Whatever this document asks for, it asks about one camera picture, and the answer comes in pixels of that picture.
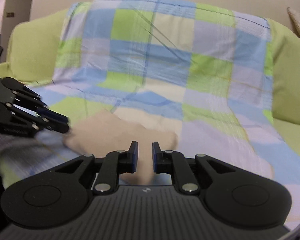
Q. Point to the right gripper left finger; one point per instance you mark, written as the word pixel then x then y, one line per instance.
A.
pixel 114 164

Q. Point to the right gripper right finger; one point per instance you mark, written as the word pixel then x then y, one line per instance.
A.
pixel 176 165

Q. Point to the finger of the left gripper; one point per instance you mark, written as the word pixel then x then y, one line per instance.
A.
pixel 53 125
pixel 52 116

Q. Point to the beige garment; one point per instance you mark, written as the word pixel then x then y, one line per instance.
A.
pixel 105 132

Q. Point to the green covered sofa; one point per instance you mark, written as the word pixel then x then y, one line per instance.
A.
pixel 32 51

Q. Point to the plaid blue green sheet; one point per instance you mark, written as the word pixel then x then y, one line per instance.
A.
pixel 203 72

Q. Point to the wall switch plate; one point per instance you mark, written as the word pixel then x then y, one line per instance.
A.
pixel 9 14

